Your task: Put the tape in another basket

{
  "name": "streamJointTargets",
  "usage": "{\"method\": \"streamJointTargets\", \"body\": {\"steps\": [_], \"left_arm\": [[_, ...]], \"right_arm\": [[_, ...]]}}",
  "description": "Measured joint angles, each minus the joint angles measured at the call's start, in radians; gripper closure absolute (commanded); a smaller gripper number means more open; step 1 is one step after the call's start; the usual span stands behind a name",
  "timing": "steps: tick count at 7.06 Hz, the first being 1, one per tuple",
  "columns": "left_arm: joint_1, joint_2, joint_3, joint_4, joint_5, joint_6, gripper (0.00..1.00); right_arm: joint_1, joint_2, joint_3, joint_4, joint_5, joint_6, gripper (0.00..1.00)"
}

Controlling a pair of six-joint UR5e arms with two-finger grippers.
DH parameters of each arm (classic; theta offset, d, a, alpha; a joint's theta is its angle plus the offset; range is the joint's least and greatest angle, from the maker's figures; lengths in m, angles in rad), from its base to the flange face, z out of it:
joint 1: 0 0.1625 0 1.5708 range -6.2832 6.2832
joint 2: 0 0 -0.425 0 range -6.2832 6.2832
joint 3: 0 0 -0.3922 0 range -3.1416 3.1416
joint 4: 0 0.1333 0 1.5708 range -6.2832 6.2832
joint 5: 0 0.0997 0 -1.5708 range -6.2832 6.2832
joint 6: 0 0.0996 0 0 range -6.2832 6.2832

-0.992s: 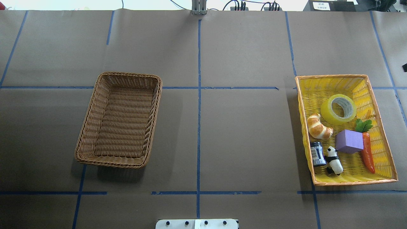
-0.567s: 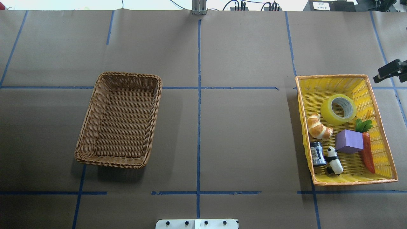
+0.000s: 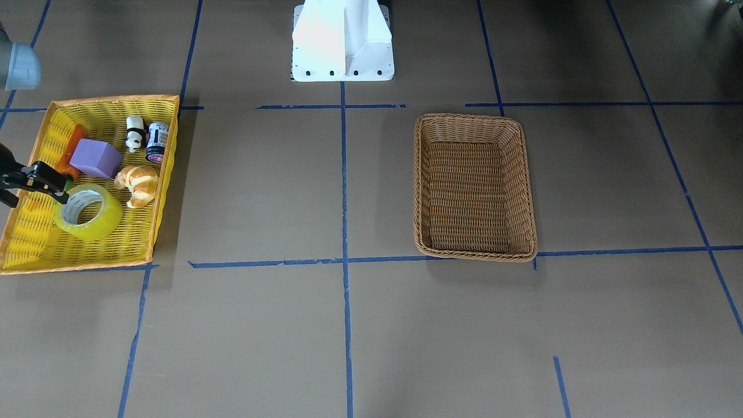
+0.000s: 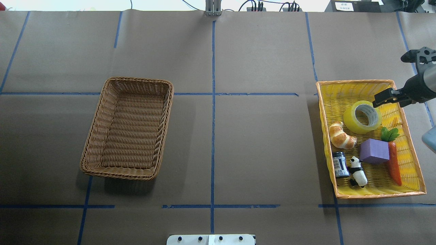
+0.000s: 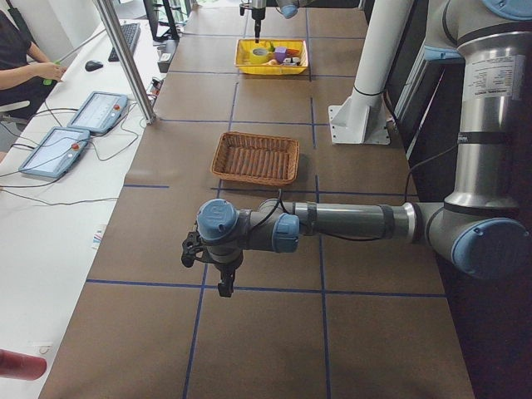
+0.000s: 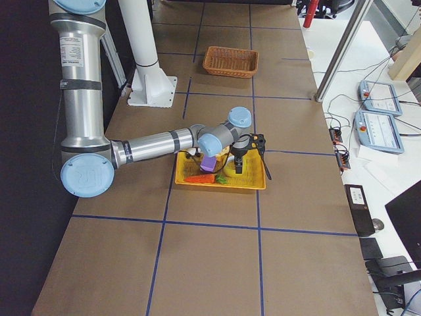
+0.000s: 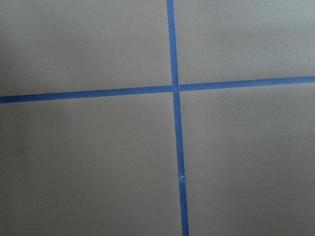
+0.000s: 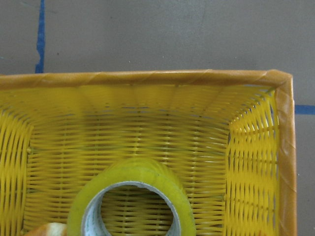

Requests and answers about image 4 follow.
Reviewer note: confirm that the black white panda figurine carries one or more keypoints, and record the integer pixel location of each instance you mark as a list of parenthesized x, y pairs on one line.
[(357, 173)]

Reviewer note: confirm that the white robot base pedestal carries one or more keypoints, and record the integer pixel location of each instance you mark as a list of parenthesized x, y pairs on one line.
[(211, 239)]

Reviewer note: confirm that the aluminium frame post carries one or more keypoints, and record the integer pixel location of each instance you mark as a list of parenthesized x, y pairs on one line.
[(213, 8)]

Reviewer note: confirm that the yellow woven plastic basket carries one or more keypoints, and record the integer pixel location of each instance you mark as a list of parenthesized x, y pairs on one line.
[(334, 98)]

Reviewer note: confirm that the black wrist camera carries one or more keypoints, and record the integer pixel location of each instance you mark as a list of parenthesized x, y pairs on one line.
[(421, 56)]

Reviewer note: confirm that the orange toy carrot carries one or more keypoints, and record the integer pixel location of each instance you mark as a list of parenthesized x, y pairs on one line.
[(392, 164)]

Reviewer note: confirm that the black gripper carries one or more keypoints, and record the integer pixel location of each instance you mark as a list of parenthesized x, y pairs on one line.
[(416, 88)]

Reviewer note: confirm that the purple foam cube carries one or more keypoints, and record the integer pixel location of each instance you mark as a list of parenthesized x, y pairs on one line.
[(374, 151)]

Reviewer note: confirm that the brown wicker basket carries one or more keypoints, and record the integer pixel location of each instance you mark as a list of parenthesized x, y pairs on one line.
[(126, 139)]

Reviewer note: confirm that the toy croissant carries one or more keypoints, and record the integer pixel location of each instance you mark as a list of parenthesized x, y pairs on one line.
[(339, 138)]

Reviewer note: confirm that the yellow tape roll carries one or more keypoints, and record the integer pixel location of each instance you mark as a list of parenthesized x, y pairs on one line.
[(373, 114)]

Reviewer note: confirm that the small dark can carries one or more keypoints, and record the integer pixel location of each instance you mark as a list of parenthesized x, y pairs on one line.
[(340, 165)]

